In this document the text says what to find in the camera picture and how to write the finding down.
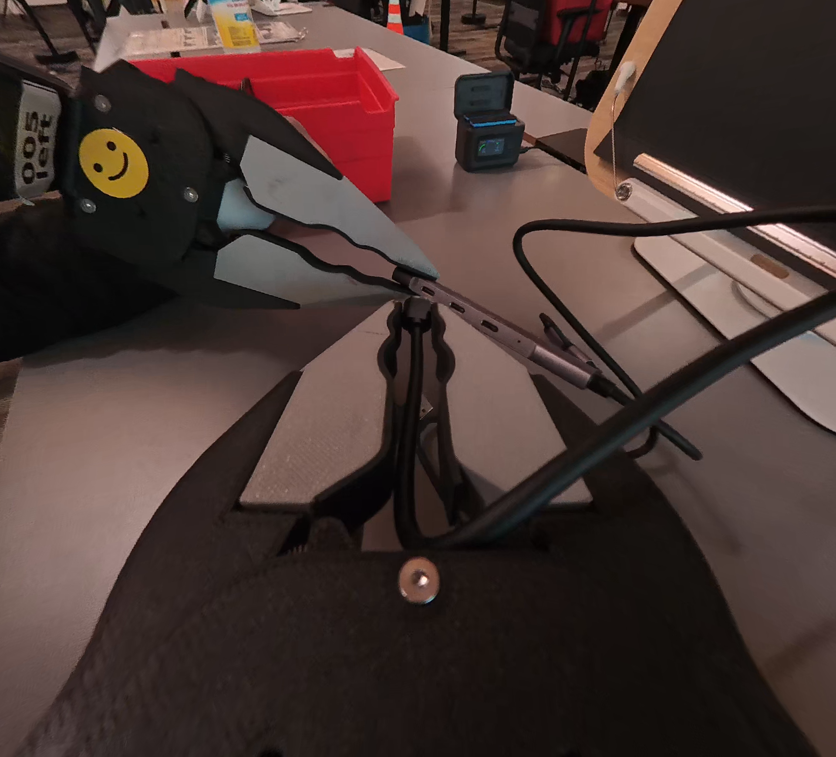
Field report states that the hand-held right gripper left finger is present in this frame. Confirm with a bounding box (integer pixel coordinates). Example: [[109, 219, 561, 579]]
[[238, 302, 399, 516]]

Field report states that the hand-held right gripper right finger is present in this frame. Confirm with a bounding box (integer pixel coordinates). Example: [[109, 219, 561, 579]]
[[425, 304, 595, 512]]

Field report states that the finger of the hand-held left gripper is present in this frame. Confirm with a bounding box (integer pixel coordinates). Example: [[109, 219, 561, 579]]
[[216, 137, 440, 279], [213, 232, 408, 310]]

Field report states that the grey usb hub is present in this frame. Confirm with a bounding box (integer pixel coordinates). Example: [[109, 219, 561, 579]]
[[392, 268, 604, 390]]

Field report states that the thick black cable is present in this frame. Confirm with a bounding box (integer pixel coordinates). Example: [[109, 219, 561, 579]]
[[512, 206, 836, 460], [392, 291, 836, 549]]

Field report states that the red plastic bin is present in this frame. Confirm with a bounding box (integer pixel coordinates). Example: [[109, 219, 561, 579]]
[[128, 48, 399, 204]]

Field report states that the black hub cable with adapter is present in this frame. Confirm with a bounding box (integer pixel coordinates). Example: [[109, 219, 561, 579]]
[[539, 313, 662, 460]]

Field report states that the blue and black device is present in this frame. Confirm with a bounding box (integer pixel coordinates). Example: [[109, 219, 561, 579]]
[[455, 72, 526, 173]]

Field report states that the black flat panel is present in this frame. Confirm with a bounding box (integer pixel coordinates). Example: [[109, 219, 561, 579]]
[[529, 128, 591, 173]]

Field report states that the black monitor screen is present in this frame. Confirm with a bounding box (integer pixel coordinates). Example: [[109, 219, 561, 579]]
[[614, 0, 836, 249]]

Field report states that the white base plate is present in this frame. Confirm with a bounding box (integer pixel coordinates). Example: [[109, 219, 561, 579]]
[[634, 235, 836, 431]]

